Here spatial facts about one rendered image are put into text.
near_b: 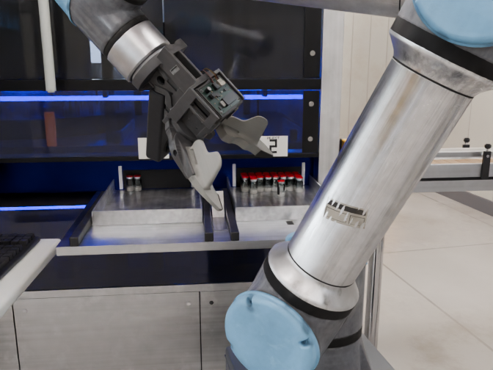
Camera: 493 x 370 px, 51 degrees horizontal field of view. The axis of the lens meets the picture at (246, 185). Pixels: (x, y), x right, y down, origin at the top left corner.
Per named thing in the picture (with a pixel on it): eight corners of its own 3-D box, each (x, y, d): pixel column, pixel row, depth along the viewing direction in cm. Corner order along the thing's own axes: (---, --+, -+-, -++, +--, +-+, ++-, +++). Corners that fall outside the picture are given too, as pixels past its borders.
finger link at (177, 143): (183, 173, 63) (167, 114, 67) (177, 179, 65) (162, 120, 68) (214, 175, 66) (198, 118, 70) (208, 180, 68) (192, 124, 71)
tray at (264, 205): (227, 187, 159) (226, 176, 158) (309, 186, 161) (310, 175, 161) (235, 221, 126) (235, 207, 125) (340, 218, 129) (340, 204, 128)
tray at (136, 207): (113, 190, 156) (113, 179, 155) (200, 188, 158) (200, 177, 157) (92, 225, 123) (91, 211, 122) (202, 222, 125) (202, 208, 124)
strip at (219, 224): (211, 213, 133) (211, 191, 131) (223, 212, 133) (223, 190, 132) (214, 230, 119) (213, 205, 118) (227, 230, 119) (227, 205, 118)
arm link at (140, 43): (99, 68, 67) (137, 49, 73) (123, 94, 68) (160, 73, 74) (122, 29, 62) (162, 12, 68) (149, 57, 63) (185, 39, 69)
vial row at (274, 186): (240, 190, 155) (240, 175, 153) (300, 189, 156) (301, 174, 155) (241, 192, 152) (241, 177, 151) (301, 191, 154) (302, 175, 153)
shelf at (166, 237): (97, 197, 156) (96, 191, 155) (325, 191, 162) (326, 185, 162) (56, 255, 109) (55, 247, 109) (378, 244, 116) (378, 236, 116)
